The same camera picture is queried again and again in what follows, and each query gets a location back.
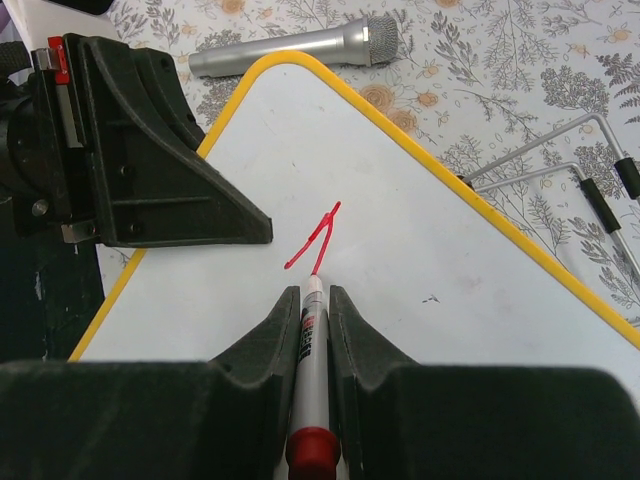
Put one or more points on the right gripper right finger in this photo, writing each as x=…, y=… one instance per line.
x=368, y=371

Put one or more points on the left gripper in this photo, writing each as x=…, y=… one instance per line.
x=150, y=186

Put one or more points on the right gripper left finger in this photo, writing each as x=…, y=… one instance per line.
x=250, y=406

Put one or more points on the red whiteboard marker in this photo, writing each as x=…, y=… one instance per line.
x=313, y=447

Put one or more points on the yellow framed whiteboard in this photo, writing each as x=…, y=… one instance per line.
x=427, y=262

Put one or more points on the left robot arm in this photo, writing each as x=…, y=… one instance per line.
x=50, y=289

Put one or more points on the silver microphone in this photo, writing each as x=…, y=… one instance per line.
x=363, y=42

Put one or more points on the floral table mat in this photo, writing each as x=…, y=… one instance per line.
x=472, y=81

